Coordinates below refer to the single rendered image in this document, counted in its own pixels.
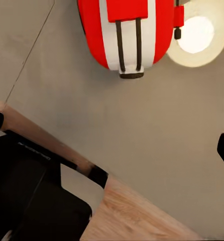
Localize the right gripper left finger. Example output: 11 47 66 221
0 134 17 179

